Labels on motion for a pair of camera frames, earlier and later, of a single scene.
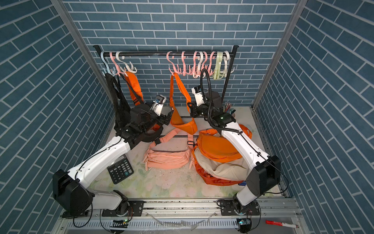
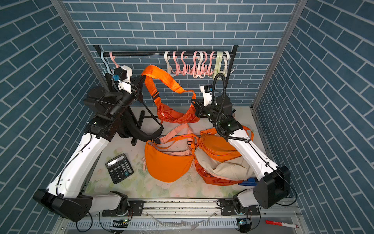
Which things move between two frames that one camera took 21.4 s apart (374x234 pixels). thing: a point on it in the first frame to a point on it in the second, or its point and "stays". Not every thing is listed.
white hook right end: [226, 57] stays
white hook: [130, 69] to [167, 57]
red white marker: [270, 222] stays
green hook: [218, 65] stays
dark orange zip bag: [137, 91] to [166, 115]
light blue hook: [103, 60] stays
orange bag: [189, 127] to [166, 166]
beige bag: [236, 170] stays
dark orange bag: [209, 178] stays
